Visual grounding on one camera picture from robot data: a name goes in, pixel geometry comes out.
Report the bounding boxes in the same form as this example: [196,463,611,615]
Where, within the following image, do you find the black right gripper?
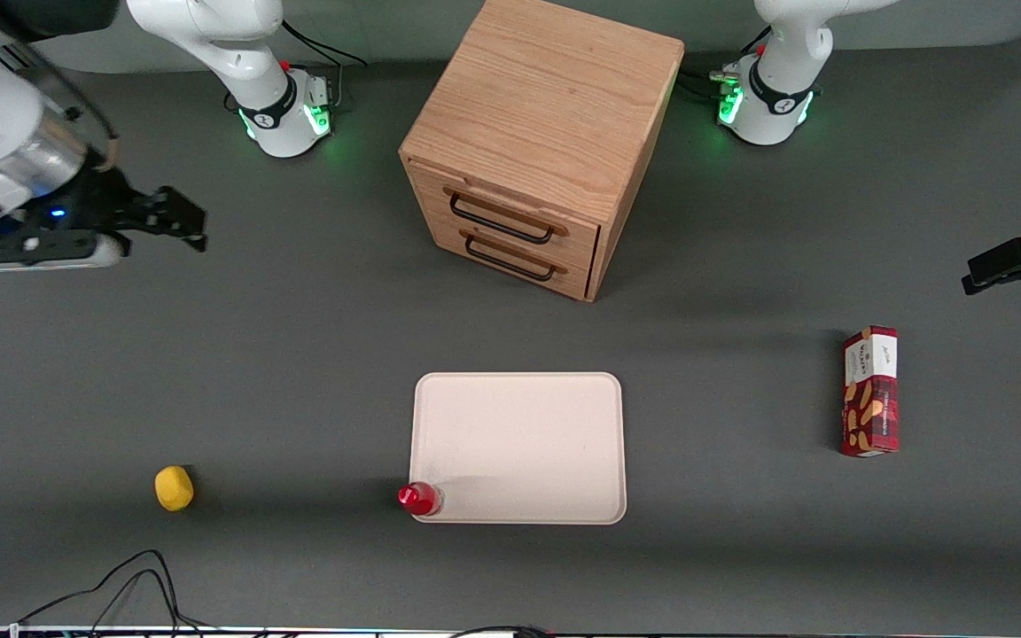
[0,165,208,253]

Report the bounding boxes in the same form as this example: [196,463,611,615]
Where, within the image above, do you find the black metal drawer handle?
[464,235,557,283]
[448,191,557,246]

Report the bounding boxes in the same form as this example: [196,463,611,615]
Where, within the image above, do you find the wooden drawer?
[408,162,603,269]
[429,217,598,302]

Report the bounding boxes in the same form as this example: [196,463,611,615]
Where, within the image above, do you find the wooden drawer cabinet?
[399,0,686,304]

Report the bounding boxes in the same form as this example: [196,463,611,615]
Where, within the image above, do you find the red plaid cookie box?
[839,325,901,458]

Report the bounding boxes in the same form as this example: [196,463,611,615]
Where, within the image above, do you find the yellow lemon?
[154,465,195,513]

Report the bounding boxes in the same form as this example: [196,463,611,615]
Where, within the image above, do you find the red capped bottle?
[398,481,443,517]

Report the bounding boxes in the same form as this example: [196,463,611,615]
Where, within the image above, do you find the beige plastic tray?
[409,372,627,525]

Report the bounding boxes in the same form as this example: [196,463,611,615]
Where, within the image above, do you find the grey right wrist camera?
[0,232,132,273]

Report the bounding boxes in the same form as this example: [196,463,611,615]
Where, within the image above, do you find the black cable with tan end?
[0,40,121,172]

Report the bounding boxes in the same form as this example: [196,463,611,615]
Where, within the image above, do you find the black arm base cable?
[677,25,775,100]
[280,18,370,112]

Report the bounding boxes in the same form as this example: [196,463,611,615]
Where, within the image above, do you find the black floor cable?
[19,549,210,632]
[450,625,557,638]

